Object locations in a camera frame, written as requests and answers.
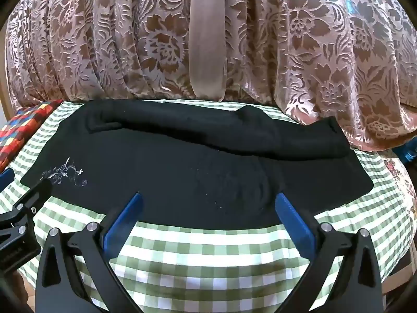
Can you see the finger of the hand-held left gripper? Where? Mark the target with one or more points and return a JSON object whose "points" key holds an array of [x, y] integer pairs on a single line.
{"points": [[6, 178], [39, 194]]}

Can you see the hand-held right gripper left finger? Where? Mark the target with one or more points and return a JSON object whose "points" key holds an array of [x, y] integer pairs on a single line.
{"points": [[125, 221]]}

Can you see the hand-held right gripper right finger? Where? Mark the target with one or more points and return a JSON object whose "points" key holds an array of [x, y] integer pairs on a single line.
{"points": [[291, 225]]}

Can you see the black pants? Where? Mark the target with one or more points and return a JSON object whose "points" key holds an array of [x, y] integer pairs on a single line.
{"points": [[163, 169]]}

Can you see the colourful patchwork cloth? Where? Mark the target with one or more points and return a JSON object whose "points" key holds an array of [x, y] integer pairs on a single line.
{"points": [[22, 130]]}

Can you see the green checked bed sheet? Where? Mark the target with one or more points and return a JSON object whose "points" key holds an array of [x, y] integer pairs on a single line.
{"points": [[195, 260]]}

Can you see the cream rose print cloth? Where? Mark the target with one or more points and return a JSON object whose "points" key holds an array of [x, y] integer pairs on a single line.
{"points": [[399, 176]]}

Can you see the blue object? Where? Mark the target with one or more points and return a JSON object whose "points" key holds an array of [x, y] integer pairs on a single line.
{"points": [[406, 152]]}

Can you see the brown floral curtain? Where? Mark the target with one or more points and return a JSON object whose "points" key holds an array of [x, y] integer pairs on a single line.
{"points": [[97, 39]]}

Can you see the beige curtain tie band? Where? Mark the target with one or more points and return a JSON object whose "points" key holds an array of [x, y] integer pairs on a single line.
{"points": [[208, 39]]}

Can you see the wooden bed frame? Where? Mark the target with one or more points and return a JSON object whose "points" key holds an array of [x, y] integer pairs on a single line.
{"points": [[402, 275]]}

